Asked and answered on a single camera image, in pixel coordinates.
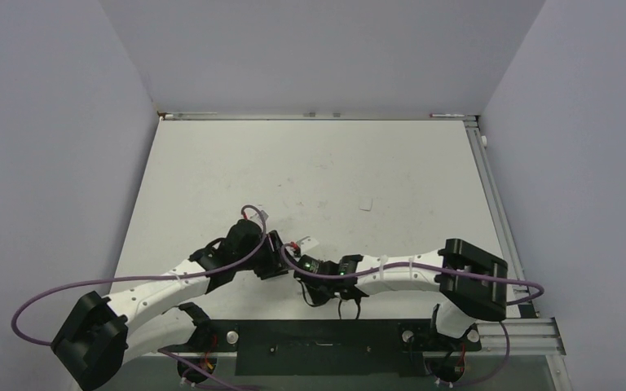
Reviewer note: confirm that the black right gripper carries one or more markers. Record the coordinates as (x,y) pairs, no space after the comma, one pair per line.
(318,296)

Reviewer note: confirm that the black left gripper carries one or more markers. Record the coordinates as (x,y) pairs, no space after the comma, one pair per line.
(275,263)

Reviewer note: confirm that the white battery compartment cover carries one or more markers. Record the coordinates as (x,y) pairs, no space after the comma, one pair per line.
(366,204)

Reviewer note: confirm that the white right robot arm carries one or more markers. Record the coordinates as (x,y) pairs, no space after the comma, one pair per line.
(471,281)

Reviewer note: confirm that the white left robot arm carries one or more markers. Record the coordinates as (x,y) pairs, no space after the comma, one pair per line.
(101,334)

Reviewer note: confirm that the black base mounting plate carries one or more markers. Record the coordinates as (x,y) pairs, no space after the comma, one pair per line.
(324,347)

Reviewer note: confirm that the aluminium frame rail back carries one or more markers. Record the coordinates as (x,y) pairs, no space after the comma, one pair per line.
(314,116)

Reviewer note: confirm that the aluminium frame rail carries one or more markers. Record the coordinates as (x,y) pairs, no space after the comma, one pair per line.
(314,116)
(528,336)

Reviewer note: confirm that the aluminium frame rail right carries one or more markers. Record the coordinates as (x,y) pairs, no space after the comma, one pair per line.
(528,336)

